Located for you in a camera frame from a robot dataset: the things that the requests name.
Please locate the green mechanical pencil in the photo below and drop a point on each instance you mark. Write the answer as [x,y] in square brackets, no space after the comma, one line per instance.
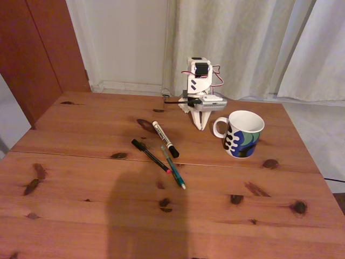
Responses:
[172,167]

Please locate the brown wooden door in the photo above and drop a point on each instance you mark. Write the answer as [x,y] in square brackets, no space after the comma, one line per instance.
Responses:
[32,54]

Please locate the white mug blue green pattern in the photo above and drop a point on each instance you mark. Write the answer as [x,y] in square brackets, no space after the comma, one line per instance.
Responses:
[242,145]

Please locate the narrow white curtain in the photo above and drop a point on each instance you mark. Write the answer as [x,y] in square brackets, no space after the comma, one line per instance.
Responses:
[323,54]

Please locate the grey camera box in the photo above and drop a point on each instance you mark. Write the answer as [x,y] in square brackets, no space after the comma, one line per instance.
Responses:
[213,105]

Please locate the black pen red end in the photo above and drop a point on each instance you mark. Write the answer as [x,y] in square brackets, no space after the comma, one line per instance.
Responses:
[151,156]

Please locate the white marker black cap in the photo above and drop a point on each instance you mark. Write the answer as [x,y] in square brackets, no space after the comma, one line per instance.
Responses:
[163,136]

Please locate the wide white curtain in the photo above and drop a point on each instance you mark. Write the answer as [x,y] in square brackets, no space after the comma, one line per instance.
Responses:
[242,40]

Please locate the dark brown furniture piece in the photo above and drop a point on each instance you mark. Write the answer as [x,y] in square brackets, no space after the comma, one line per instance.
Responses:
[341,201]

